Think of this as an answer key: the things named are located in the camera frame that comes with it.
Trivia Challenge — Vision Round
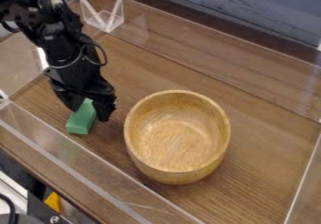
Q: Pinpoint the clear acrylic corner bracket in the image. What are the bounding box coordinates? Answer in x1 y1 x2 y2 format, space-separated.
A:
79 0 124 34

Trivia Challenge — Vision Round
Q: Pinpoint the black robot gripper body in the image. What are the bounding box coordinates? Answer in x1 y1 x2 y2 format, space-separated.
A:
42 46 117 108

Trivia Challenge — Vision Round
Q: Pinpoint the brown wooden bowl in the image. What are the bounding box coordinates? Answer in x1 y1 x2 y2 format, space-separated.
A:
123 90 231 185

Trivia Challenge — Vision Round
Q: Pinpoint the yellow label on equipment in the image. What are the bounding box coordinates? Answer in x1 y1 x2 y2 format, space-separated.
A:
44 192 61 213

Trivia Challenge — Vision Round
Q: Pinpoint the black cable lower left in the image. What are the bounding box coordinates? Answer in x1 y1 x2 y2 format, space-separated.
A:
0 193 18 224

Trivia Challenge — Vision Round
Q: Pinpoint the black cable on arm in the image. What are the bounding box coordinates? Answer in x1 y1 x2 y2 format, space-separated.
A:
76 41 109 67

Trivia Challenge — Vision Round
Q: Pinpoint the green rectangular block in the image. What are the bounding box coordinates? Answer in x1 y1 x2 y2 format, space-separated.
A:
65 98 96 135

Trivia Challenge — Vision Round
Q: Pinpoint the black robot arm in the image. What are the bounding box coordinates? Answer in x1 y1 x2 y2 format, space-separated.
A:
0 0 116 122

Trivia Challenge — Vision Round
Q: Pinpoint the clear acrylic front wall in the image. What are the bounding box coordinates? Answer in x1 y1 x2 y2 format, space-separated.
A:
0 90 204 224

